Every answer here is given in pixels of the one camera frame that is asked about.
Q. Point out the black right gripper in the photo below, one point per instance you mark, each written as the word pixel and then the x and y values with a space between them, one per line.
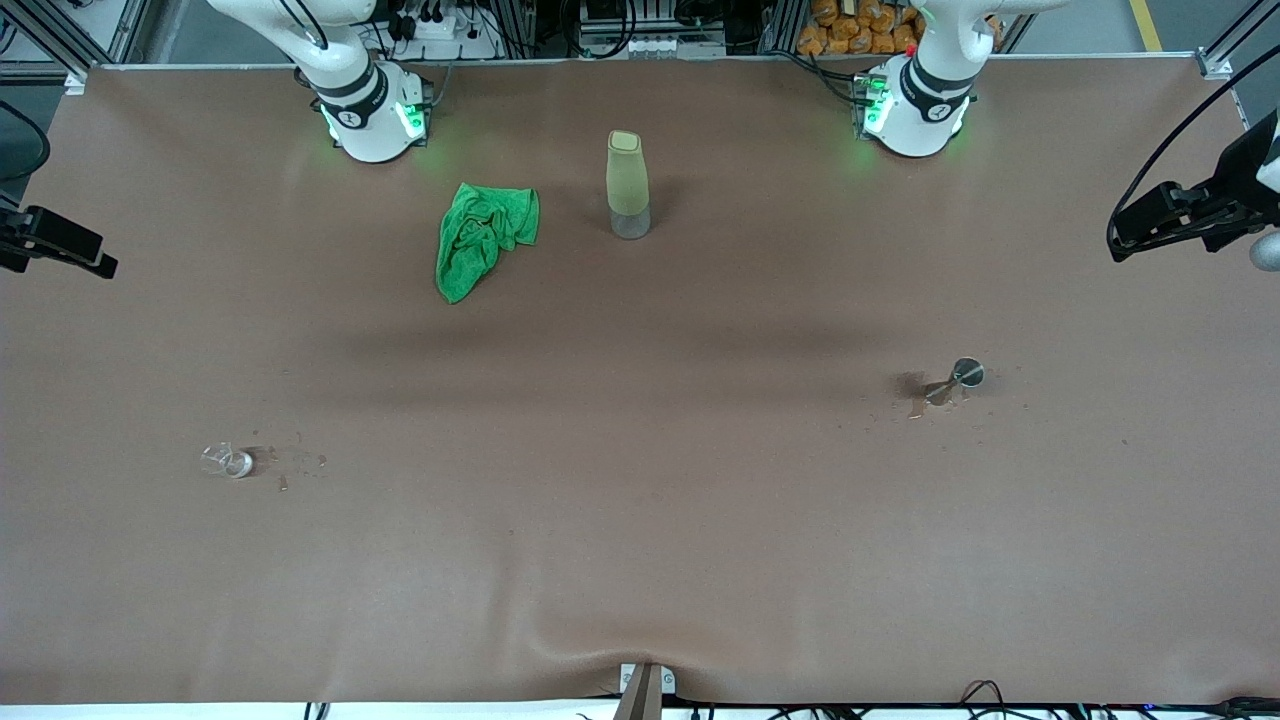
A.
pixel 40 236

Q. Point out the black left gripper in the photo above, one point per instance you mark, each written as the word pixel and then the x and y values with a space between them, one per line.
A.
pixel 1243 166

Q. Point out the clear measuring cup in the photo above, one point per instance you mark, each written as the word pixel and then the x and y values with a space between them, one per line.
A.
pixel 232 462

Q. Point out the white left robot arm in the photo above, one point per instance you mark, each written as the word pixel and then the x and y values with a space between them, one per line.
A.
pixel 915 120

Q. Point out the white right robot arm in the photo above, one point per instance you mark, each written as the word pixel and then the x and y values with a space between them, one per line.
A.
pixel 365 120

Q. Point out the orange snack packets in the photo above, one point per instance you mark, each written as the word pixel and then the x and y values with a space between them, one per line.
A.
pixel 860 30

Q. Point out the green cloth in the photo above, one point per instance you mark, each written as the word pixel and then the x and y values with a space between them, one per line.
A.
pixel 480 240

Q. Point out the white power strip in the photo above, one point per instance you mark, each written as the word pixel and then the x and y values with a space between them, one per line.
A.
pixel 435 28

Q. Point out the yellow-green tall bottle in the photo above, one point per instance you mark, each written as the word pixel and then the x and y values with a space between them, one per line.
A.
pixel 627 180

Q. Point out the brown table cover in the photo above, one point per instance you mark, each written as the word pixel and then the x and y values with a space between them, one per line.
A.
pixel 640 520

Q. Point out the aluminium frame post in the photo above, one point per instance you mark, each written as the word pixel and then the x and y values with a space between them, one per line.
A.
pixel 1225 50
pixel 90 35

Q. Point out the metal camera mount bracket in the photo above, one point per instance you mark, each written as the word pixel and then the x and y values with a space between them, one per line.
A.
pixel 645 690

